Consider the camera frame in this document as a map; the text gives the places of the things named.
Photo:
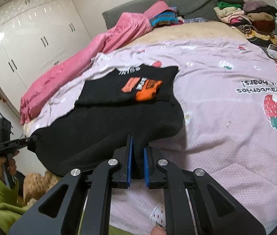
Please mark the grey quilted headboard cover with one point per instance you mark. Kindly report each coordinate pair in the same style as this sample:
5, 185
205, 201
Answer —
189, 2

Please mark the person's left hand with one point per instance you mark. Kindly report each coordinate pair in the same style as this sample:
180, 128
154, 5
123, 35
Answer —
12, 165

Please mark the pink plush blanket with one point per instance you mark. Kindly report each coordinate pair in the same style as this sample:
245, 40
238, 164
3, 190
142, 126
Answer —
84, 58

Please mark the beige bed sheet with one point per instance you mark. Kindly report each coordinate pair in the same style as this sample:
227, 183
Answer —
189, 33

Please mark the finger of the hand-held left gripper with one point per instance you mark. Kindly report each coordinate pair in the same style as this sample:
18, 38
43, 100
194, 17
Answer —
29, 140

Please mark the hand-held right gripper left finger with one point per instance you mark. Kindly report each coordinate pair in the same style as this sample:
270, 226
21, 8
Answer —
129, 161

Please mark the pink strawberry printed quilt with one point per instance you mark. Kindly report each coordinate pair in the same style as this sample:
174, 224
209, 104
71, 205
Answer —
221, 132

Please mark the white wardrobe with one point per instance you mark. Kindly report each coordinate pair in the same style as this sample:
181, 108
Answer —
38, 36

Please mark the teal striped cloth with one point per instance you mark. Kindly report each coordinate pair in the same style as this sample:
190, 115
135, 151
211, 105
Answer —
165, 18

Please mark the brown plush teddy bear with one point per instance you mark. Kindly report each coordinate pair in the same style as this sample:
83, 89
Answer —
38, 186

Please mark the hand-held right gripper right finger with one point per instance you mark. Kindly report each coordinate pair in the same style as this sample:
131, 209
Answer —
146, 171

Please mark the person's right hand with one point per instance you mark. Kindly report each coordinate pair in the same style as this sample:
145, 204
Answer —
158, 231

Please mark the pile of folded clothes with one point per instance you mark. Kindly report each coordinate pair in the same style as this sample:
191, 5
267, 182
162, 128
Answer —
251, 22

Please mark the black sweater with orange cuffs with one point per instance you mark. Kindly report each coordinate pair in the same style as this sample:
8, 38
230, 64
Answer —
109, 132

